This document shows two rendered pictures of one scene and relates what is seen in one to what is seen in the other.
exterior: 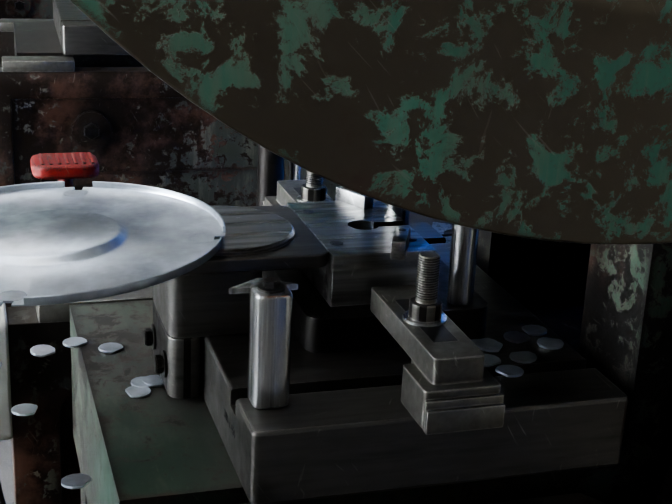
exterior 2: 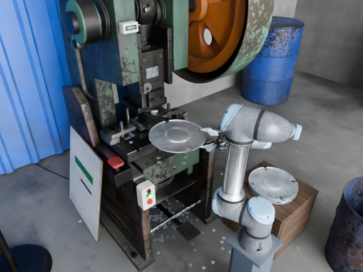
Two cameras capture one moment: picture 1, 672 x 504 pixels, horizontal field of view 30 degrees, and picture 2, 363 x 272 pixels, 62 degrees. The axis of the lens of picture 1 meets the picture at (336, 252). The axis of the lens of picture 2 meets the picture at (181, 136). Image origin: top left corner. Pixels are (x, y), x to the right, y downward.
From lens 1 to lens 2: 2.09 m
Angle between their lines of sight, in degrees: 97
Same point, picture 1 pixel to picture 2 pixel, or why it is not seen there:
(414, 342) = (175, 111)
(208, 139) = not seen: outside the picture
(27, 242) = (183, 134)
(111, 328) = (150, 161)
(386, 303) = (165, 114)
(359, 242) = (154, 115)
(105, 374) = (168, 155)
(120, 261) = (181, 126)
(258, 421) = not seen: hidden behind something
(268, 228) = (157, 120)
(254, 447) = not seen: hidden behind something
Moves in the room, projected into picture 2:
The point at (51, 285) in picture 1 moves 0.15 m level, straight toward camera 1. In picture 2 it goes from (194, 128) to (215, 120)
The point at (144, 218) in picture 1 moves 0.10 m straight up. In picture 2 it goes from (162, 130) to (162, 113)
